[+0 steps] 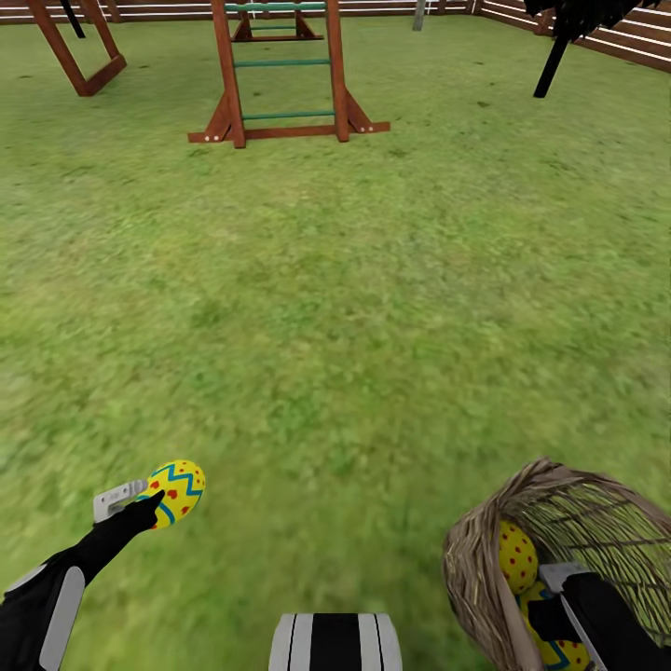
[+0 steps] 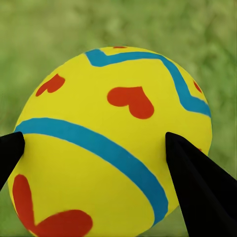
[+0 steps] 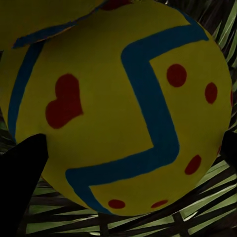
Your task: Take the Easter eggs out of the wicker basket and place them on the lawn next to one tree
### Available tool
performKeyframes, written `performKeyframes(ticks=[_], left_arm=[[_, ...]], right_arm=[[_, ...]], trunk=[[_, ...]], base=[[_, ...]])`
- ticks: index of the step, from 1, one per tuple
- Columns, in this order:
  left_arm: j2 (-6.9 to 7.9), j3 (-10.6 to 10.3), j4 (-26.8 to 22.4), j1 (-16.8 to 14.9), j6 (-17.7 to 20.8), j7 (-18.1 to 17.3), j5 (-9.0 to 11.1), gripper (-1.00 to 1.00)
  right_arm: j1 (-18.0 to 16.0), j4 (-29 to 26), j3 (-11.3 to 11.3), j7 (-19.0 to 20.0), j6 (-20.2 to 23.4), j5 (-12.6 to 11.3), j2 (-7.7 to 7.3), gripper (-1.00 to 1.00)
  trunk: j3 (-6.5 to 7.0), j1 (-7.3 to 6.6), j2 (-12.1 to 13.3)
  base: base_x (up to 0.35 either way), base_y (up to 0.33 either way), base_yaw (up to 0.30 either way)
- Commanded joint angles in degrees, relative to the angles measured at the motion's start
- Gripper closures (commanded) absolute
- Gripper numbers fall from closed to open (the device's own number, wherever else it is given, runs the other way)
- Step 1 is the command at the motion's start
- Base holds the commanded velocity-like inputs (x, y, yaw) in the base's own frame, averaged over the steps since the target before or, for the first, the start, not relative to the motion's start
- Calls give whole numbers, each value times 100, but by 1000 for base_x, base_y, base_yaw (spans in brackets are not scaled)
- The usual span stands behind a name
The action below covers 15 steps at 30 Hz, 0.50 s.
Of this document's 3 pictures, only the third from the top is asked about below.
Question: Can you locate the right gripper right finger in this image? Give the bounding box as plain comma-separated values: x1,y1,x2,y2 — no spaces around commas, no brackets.
221,131,237,171

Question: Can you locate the easter egg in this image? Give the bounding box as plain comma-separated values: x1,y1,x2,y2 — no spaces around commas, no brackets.
0,0,233,217
0,0,107,53

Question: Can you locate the wicker basket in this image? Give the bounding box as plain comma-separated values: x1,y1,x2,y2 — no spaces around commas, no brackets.
0,0,237,237

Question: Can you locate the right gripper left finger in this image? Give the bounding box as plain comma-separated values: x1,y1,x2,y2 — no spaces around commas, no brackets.
0,134,48,237

